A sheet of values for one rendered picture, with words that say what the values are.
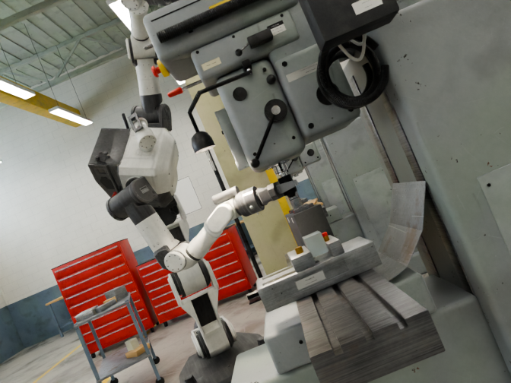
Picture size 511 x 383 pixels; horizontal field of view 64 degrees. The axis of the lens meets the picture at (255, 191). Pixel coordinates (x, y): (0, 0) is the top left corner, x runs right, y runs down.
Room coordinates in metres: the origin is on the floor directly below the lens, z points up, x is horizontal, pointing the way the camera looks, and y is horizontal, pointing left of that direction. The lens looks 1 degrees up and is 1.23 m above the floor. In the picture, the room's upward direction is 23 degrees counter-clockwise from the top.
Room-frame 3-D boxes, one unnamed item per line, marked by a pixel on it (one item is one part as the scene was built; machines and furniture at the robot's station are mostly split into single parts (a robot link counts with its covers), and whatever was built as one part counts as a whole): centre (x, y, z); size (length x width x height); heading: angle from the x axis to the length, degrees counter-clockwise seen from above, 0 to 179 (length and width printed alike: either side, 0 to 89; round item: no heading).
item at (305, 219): (1.71, -0.15, 1.03); 0.22 x 0.12 x 0.20; 6
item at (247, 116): (1.36, -0.11, 1.47); 0.21 x 0.19 x 0.32; 178
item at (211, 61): (1.35, -0.15, 1.68); 0.34 x 0.24 x 0.10; 88
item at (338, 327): (1.36, -0.11, 0.89); 1.24 x 0.23 x 0.08; 178
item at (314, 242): (1.21, -0.10, 1.04); 0.06 x 0.05 x 0.06; 0
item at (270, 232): (3.11, -0.04, 1.15); 0.52 x 0.40 x 2.30; 88
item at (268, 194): (1.38, -0.02, 1.23); 0.13 x 0.12 x 0.10; 163
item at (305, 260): (1.21, -0.05, 1.02); 0.15 x 0.06 x 0.04; 0
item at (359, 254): (1.21, -0.07, 0.98); 0.35 x 0.15 x 0.11; 90
